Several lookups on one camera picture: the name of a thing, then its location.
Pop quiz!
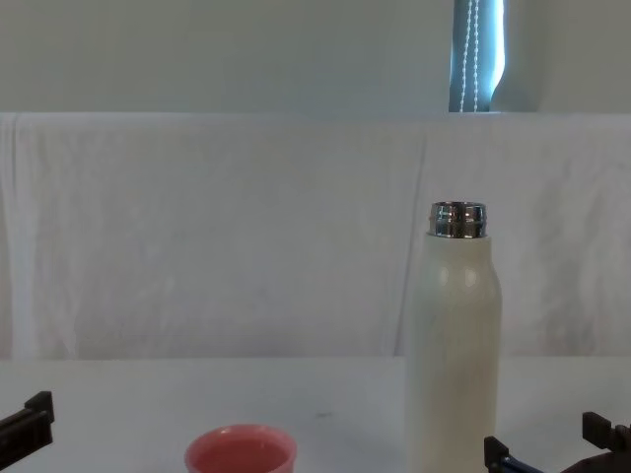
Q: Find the white table cloth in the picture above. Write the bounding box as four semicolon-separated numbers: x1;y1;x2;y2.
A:
0;355;631;473

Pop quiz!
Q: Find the white draped backdrop sheet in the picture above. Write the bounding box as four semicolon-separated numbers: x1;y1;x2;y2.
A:
0;110;631;362

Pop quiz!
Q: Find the pink plastic cup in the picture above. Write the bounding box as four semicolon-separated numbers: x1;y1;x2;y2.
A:
184;424;299;473

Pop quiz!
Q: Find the cream vacuum bottle steel neck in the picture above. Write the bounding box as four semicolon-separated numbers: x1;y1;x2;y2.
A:
403;200;504;473

